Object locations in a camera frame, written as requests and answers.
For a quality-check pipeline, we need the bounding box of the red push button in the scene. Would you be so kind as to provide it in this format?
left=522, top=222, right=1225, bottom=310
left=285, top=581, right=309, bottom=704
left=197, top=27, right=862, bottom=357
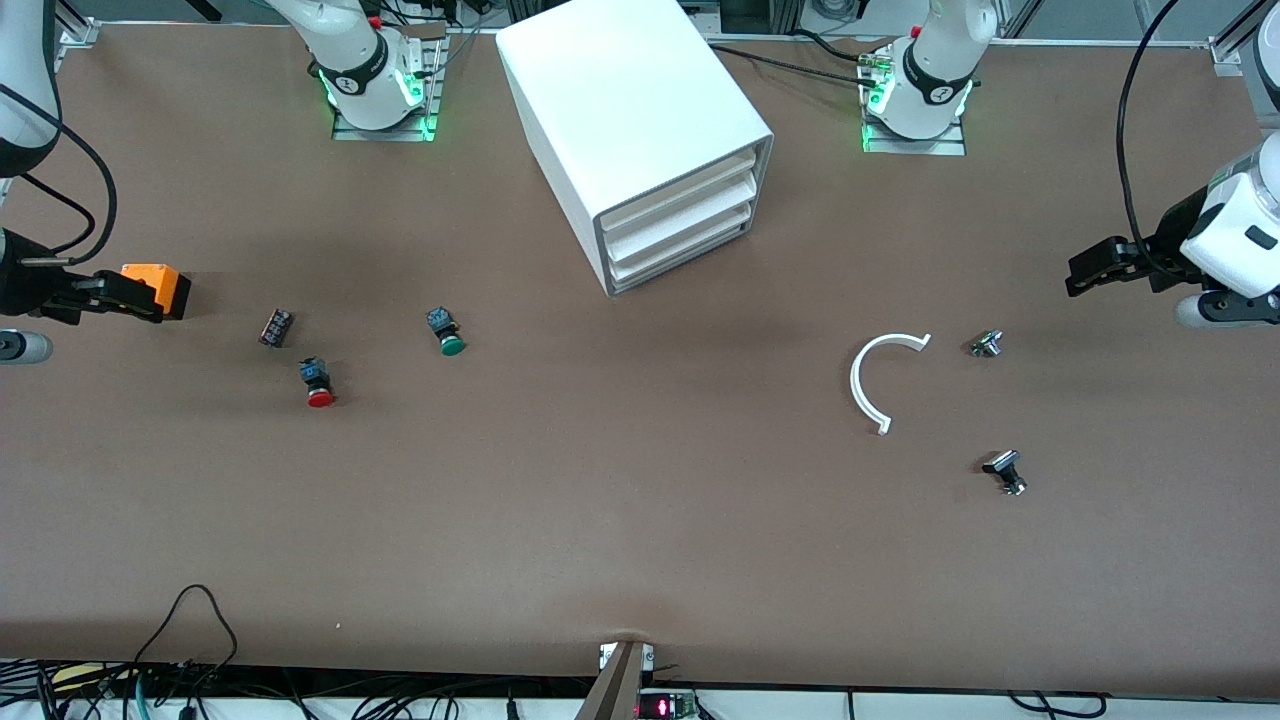
left=299, top=357, right=338, bottom=409

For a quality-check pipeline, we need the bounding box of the green push button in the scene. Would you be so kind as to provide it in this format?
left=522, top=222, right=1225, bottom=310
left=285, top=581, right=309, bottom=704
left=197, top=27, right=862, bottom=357
left=426, top=306, right=468, bottom=358

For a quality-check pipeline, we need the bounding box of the white drawer cabinet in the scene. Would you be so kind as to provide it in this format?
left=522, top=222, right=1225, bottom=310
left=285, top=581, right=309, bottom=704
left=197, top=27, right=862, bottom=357
left=495, top=0, right=776, bottom=298

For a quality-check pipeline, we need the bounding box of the small metal knob lower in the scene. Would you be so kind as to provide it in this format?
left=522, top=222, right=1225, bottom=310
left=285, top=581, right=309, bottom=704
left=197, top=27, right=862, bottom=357
left=981, top=449, right=1029, bottom=498

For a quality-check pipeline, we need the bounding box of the white curved plastic arc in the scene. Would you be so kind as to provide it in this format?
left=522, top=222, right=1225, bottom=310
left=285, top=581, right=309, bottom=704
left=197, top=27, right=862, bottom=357
left=849, top=332, right=933, bottom=437

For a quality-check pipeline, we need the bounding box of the device with red display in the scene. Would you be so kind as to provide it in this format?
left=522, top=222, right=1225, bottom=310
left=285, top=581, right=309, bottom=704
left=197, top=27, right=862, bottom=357
left=636, top=690, right=701, bottom=720

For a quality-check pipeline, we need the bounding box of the orange button enclosure box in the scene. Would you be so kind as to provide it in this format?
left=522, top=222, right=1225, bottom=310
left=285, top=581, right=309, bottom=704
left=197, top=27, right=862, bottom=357
left=120, top=262, right=192, bottom=322

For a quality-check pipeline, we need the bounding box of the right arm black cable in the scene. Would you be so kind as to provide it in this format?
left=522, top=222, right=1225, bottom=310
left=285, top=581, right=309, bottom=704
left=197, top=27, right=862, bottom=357
left=0, top=85, right=118, bottom=263

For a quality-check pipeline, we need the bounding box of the aluminium frame profile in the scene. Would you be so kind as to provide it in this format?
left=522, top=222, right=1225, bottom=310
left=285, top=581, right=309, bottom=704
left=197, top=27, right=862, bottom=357
left=55, top=0, right=101, bottom=71
left=1208, top=0, right=1280, bottom=79

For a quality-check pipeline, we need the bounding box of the looped black cable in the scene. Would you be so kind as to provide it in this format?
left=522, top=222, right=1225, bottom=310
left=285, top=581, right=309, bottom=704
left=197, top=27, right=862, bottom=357
left=130, top=584, right=241, bottom=691

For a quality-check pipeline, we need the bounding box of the short black power cable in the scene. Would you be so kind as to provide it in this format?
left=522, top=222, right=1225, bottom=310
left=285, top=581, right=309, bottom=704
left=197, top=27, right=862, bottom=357
left=793, top=27, right=866, bottom=63

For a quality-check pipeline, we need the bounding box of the long black power cable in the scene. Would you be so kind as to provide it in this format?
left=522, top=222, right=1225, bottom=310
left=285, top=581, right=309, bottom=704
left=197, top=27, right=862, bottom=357
left=705, top=42, right=873, bottom=87

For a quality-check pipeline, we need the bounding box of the black cable bundle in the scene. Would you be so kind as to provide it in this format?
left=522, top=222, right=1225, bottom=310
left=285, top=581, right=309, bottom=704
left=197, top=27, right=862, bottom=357
left=0, top=655, right=591, bottom=720

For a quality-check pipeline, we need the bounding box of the thin black cable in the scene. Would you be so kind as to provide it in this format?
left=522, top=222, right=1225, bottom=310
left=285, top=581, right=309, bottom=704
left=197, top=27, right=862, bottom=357
left=1008, top=690, right=1111, bottom=720

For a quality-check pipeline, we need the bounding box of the white cable duct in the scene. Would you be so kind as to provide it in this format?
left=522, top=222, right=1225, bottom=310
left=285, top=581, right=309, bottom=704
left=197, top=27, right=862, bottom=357
left=0, top=688, right=1280, bottom=720

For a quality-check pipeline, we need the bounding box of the brown wooden post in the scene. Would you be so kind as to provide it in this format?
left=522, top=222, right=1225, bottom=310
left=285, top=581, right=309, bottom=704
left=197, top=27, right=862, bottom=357
left=575, top=640, right=649, bottom=720

